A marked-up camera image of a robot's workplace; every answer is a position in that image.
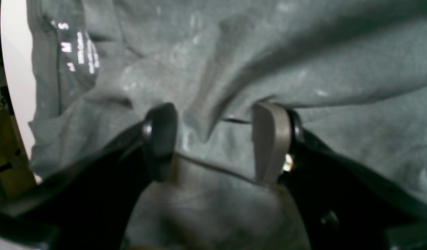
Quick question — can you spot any dark grey t-shirt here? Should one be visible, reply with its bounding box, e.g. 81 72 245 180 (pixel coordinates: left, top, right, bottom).
27 0 427 250

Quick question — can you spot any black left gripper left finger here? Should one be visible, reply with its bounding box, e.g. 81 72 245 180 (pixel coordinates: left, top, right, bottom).
0 103 177 250

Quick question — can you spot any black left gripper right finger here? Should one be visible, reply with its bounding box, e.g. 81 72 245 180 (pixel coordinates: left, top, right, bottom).
252 102 427 250

